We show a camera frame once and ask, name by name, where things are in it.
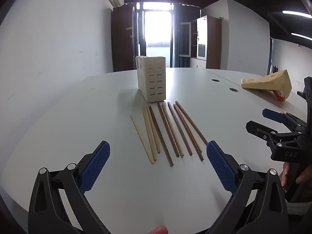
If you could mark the person's right hand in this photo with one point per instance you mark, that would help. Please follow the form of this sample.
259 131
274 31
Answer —
285 175

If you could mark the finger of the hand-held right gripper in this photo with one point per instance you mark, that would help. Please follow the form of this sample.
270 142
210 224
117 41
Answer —
258 129
273 115

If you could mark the black wall device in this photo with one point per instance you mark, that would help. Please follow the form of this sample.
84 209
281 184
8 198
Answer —
275 68

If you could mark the person's left hand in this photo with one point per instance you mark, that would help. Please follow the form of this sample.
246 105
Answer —
158 230

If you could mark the brown glass-door cabinet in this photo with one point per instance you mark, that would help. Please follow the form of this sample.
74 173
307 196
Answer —
213 41

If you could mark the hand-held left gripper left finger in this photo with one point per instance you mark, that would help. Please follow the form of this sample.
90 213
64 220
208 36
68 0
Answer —
96 168

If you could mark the dark wooden chopstick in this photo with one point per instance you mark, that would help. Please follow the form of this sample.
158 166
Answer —
167 129
193 124
180 129
188 131
160 136

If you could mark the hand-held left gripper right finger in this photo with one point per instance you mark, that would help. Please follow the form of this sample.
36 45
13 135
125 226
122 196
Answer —
221 168

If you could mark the white low cabinet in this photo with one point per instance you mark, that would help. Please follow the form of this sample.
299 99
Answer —
198 63

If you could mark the glass balcony door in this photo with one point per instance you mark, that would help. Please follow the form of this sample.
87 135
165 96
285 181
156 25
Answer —
157 29

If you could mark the cream slotted utensil holder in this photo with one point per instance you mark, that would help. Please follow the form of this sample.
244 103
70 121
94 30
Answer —
156 82

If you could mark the dark blue curtain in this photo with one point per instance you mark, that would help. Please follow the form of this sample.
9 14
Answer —
180 36
139 29

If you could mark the ceiling light tube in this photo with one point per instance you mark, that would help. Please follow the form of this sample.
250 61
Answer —
301 36
296 13

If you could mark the dark wooden wardrobe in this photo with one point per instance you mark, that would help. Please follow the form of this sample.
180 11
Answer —
121 41

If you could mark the tan paper bag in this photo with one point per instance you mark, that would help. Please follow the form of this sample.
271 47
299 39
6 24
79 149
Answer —
268 82

